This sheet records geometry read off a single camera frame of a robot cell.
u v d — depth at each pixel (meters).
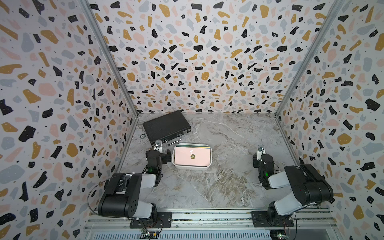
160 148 0.82
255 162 0.86
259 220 0.73
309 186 0.45
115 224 0.73
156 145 0.78
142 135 1.08
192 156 0.92
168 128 1.07
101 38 0.79
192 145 0.95
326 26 0.77
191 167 0.90
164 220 0.73
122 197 0.44
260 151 0.81
